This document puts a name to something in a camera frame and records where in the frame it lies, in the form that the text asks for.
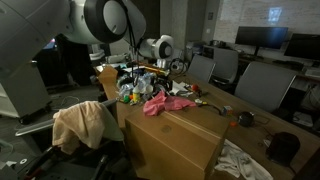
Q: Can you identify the grey chair far left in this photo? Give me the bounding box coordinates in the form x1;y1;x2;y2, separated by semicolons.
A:
234;62;297;112

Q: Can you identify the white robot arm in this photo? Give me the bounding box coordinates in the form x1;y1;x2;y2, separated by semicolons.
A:
0;0;173;78

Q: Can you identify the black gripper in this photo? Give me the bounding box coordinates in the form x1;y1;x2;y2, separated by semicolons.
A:
154;75;173;92

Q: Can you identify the peach printed towel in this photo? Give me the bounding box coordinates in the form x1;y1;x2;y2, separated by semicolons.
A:
51;100;125;156

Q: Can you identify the black cylinder speaker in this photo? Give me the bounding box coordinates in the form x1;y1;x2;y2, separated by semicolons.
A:
266;132;300;167

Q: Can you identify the grey office chair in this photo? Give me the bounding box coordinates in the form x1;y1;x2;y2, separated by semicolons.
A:
17;99;130;180

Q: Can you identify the black round speaker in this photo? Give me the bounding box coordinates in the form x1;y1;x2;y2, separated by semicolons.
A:
238;112;254;127

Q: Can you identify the rubiks cube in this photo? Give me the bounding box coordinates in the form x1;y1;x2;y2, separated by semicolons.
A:
222;106;233;116

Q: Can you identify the white grey rag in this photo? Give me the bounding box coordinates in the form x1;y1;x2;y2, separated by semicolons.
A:
214;140;274;180

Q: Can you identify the grey chair behind table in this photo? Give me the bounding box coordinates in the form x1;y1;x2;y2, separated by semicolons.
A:
188;55;216;82

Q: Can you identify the middle black monitor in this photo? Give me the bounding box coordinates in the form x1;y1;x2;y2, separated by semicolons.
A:
284;33;320;61

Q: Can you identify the pink towel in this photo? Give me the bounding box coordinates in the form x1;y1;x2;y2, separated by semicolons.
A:
143;91;196;116

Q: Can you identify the white paper stack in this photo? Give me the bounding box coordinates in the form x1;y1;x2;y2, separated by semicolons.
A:
169;81;191;96

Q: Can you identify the green plastic toy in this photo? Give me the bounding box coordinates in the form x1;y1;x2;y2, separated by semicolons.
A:
123;95;131;103

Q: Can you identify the cardboard box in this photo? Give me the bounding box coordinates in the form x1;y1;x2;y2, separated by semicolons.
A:
125;107;228;180

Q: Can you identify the left black monitor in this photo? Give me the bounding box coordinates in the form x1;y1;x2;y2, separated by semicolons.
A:
235;26;288;55

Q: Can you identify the yellow white bottle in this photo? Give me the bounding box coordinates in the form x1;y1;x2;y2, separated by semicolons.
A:
132;85;140;102

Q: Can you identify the grey chair center back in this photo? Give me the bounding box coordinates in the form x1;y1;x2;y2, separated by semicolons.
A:
212;48;238;84

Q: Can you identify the black monitor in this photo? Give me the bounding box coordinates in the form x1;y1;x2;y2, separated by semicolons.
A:
235;26;288;55
284;33;320;61

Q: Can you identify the clear plastic bag pile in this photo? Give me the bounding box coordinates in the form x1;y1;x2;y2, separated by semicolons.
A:
116;73;156;101

